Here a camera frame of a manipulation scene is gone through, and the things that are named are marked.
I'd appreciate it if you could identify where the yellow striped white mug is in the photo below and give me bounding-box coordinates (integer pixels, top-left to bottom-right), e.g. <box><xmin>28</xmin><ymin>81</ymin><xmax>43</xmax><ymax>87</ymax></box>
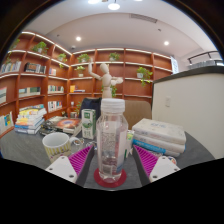
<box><xmin>42</xmin><ymin>131</ymin><xmax>83</xmax><ymax>164</ymax></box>

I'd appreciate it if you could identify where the ceiling air vent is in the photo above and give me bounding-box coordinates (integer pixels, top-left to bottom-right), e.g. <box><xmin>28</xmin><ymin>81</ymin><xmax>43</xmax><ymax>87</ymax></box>
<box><xmin>129</xmin><ymin>13</ymin><xmax>158</xmax><ymax>24</ymax></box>

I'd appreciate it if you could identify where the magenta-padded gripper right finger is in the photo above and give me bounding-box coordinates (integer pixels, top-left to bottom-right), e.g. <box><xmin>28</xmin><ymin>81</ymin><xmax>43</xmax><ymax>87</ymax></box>
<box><xmin>132</xmin><ymin>144</ymin><xmax>181</xmax><ymax>186</ymax></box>

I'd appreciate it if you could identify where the stack of dark books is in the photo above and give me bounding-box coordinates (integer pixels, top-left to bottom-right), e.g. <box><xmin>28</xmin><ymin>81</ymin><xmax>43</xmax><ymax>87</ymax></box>
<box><xmin>40</xmin><ymin>115</ymin><xmax>83</xmax><ymax>137</ymax></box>

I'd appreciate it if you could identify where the clear white-capped water bottle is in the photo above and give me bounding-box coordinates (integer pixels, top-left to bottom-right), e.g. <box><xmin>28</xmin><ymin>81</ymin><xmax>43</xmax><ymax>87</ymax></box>
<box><xmin>95</xmin><ymin>97</ymin><xmax>129</xmax><ymax>184</ymax></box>

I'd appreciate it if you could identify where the stack of colourful books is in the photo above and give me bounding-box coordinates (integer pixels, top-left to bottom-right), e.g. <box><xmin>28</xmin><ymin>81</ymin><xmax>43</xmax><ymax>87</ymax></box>
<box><xmin>13</xmin><ymin>104</ymin><xmax>48</xmax><ymax>135</ymax></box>

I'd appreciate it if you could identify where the flat round red coaster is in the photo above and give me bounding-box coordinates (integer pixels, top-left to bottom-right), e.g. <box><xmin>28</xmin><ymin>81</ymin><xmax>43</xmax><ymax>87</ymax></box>
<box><xmin>93</xmin><ymin>167</ymin><xmax>128</xmax><ymax>189</ymax></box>

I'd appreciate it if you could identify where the branched ceiling lamp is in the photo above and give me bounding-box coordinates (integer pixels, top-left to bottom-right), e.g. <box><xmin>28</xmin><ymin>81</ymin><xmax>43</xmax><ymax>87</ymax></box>
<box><xmin>87</xmin><ymin>0</ymin><xmax>144</xmax><ymax>11</ymax></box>

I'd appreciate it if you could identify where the thin white book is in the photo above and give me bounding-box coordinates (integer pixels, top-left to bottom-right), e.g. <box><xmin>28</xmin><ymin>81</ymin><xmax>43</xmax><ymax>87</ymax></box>
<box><xmin>132</xmin><ymin>133</ymin><xmax>186</xmax><ymax>154</ymax></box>

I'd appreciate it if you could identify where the wooden artist mannequin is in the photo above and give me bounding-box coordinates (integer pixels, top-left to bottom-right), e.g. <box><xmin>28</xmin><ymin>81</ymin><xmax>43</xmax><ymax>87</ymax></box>
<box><xmin>87</xmin><ymin>59</ymin><xmax>124</xmax><ymax>100</ymax></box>

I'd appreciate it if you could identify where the thick white book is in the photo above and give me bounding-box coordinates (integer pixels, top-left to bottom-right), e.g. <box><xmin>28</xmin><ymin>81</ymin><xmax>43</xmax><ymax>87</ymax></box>
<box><xmin>132</xmin><ymin>118</ymin><xmax>187</xmax><ymax>145</ymax></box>

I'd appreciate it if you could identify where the small colourful oval badge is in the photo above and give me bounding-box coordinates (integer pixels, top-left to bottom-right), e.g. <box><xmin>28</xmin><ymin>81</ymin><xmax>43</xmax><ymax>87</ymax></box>
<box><xmin>167</xmin><ymin>154</ymin><xmax>178</xmax><ymax>165</ymax></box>

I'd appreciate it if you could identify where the blue-spined book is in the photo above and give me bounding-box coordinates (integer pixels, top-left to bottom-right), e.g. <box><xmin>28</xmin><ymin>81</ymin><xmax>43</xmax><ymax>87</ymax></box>
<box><xmin>132</xmin><ymin>139</ymin><xmax>181</xmax><ymax>158</ymax></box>

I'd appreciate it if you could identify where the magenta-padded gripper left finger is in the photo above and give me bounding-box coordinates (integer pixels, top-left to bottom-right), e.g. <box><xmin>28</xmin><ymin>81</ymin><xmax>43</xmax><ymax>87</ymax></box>
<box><xmin>45</xmin><ymin>144</ymin><xmax>95</xmax><ymax>186</ymax></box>

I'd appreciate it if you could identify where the orange wooden shelf unit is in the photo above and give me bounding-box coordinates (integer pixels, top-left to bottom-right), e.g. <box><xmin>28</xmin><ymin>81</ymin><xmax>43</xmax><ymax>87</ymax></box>
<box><xmin>0</xmin><ymin>30</ymin><xmax>174</xmax><ymax>139</ymax></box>

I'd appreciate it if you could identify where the green and white drink carton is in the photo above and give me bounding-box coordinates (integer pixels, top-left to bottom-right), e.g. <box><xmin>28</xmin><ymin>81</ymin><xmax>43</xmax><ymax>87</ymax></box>
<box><xmin>81</xmin><ymin>108</ymin><xmax>98</xmax><ymax>140</ymax></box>

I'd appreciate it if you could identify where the small green and white box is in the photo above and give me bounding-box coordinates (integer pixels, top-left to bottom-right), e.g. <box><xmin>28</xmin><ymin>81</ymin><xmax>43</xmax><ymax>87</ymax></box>
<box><xmin>125</xmin><ymin>129</ymin><xmax>135</xmax><ymax>158</ymax></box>

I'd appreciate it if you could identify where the black ceiling track rail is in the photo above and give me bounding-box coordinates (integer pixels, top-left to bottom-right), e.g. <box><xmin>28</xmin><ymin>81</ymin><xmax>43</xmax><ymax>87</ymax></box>
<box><xmin>187</xmin><ymin>50</ymin><xmax>224</xmax><ymax>66</ymax></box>

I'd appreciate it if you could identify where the white partition with dark top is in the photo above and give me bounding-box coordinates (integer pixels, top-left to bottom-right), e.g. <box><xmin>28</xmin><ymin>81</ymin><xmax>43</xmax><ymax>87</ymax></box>
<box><xmin>151</xmin><ymin>65</ymin><xmax>224</xmax><ymax>159</ymax></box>

